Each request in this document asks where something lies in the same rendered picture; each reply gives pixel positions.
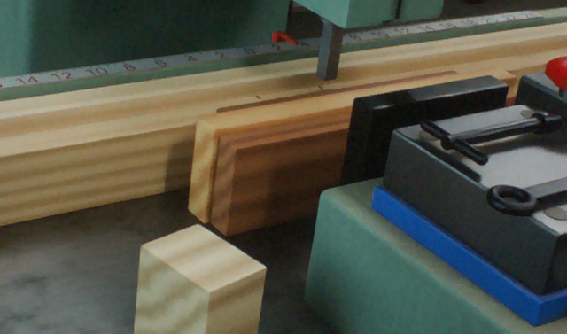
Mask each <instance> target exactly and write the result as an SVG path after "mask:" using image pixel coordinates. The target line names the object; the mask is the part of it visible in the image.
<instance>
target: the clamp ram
mask: <svg viewBox="0 0 567 334"><path fill-rule="evenodd" d="M508 93H509V85H508V84H507V83H506V82H503V81H502V80H500V79H498V78H496V77H494V76H492V75H484V76H479V77H473V78H467V79H461V80H457V81H451V82H442V83H436V84H431V85H425V86H420V87H414V88H410V89H400V90H395V91H389V92H384V93H378V94H373V95H367V96H363V97H356V98H355V99H354V100H353V106H352V111H351V117H350V122H349V129H348V134H347V140H346V150H345V156H344V161H343V166H342V172H341V177H340V183H339V187H340V186H345V185H348V184H352V183H359V182H364V181H367V180H372V179H376V178H379V177H384V171H385V166H386V161H387V157H388V151H389V147H390V142H391V137H392V132H393V131H394V130H395V129H399V128H407V127H412V126H416V125H420V121H421V120H422V119H428V120H431V121H435V120H444V119H448V118H453V117H457V116H463V115H467V114H473V113H481V112H485V111H490V110H494V109H499V108H503V107H505V104H506V101H507V96H508Z"/></svg>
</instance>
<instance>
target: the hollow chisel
mask: <svg viewBox="0 0 567 334"><path fill-rule="evenodd" d="M344 30H345V29H344V28H342V27H338V26H332V25H328V24H325V23H323V30H322V40H321V47H320V53H319V58H318V65H317V71H316V75H317V76H318V77H320V78H322V79H323V80H325V81H327V80H334V79H337V74H338V64H339V58H340V52H341V47H342V41H343V35H344Z"/></svg>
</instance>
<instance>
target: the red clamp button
mask: <svg viewBox="0 0 567 334"><path fill-rule="evenodd" d="M546 64H547V67H546V71H545V73H546V75H547V76H548V77H549V78H550V79H551V80H553V82H554V84H555V85H557V87H559V88H561V89H565V90H567V56H560V57H557V58H553V59H550V60H549V61H548V62H547V63H546Z"/></svg>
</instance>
